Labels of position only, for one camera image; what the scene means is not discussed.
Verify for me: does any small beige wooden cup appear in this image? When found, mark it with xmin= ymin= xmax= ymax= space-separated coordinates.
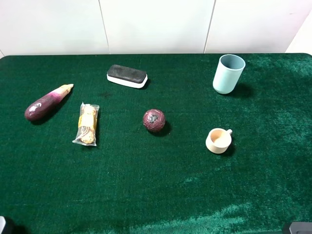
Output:
xmin=205 ymin=128 xmax=232 ymax=154

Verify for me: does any dark red round ball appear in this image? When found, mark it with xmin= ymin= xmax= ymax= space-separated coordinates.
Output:
xmin=143 ymin=109 xmax=166 ymax=132

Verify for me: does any black white board eraser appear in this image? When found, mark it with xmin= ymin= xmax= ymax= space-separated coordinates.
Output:
xmin=107 ymin=64 xmax=148 ymax=89

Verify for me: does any light blue plastic cup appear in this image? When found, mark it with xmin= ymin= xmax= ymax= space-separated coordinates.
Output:
xmin=213 ymin=54 xmax=246 ymax=95

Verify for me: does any purple toy eggplant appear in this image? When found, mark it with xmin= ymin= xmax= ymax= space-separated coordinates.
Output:
xmin=24 ymin=84 xmax=74 ymax=121

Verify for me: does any wrapped cookie snack pack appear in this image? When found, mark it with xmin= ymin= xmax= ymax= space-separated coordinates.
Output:
xmin=72 ymin=103 xmax=99 ymax=146

